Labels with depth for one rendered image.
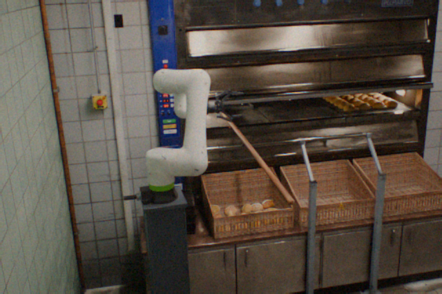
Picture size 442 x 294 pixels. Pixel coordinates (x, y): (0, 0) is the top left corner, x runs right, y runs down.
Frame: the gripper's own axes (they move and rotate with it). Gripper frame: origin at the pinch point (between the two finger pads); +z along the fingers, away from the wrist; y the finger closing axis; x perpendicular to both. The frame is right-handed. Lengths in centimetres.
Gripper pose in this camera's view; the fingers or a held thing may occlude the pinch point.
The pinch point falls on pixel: (241, 104)
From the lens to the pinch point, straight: 293.5
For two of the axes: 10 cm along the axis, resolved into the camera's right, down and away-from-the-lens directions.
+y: 0.3, 9.5, 3.1
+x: 1.9, 3.0, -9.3
